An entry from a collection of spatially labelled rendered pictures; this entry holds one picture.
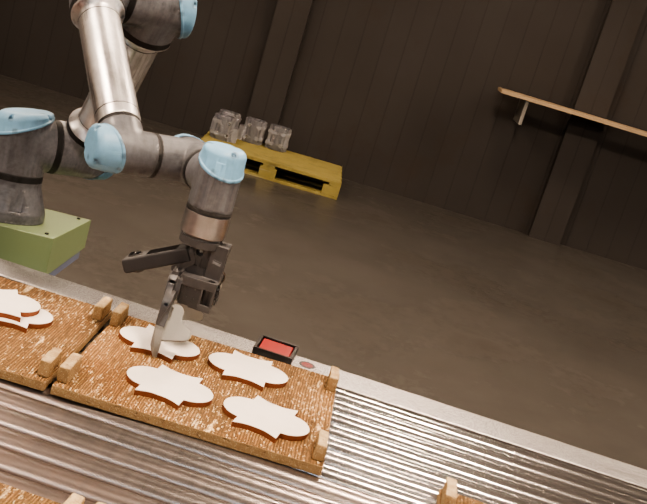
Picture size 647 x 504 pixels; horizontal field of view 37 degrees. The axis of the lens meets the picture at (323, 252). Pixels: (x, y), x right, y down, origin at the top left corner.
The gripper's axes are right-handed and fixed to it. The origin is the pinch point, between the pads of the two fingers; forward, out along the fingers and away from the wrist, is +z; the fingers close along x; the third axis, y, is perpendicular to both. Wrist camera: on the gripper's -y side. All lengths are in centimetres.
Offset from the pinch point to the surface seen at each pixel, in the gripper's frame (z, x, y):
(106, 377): 0.8, -18.0, -3.7
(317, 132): 63, 750, -17
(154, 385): -0.3, -17.8, 3.6
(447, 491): -3, -27, 49
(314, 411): 0.4, -7.5, 28.4
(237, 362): -0.3, 0.7, 13.7
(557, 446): 2, 14, 74
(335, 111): 39, 750, -7
